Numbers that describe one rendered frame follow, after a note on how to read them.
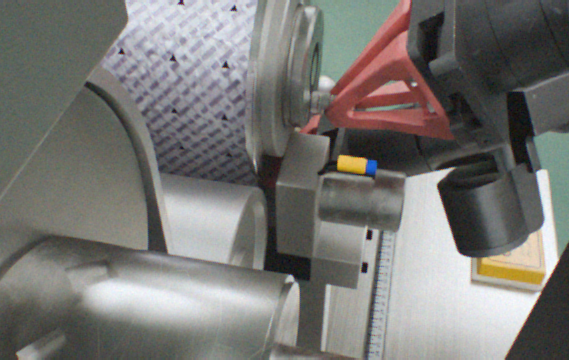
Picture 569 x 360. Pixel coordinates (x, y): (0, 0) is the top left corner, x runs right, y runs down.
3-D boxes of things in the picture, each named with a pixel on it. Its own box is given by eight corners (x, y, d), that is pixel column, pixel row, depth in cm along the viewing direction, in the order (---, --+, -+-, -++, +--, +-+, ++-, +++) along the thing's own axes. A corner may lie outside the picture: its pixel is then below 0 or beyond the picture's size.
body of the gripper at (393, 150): (363, 145, 56) (441, 125, 53) (349, 227, 49) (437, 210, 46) (334, 92, 53) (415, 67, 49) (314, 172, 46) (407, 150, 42)
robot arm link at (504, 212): (515, 67, 52) (588, 63, 44) (548, 187, 55) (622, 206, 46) (393, 118, 50) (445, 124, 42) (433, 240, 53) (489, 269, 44)
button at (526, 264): (541, 286, 68) (548, 274, 66) (476, 275, 69) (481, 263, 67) (536, 238, 72) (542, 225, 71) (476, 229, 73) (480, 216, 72)
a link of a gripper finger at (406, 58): (365, 106, 43) (494, 51, 38) (353, 178, 38) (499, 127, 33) (311, 34, 39) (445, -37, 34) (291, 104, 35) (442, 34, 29)
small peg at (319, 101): (352, 123, 38) (353, 106, 37) (308, 117, 38) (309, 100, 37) (355, 107, 39) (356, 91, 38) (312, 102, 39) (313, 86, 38)
